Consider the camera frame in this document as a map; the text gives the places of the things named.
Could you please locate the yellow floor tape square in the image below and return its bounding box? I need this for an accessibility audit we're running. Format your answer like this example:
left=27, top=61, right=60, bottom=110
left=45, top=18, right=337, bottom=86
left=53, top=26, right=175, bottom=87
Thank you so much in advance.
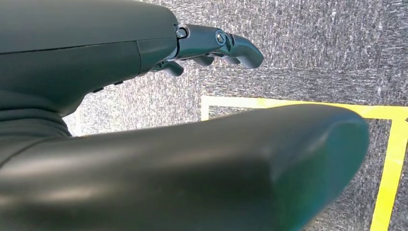
left=201, top=95, right=408, bottom=231

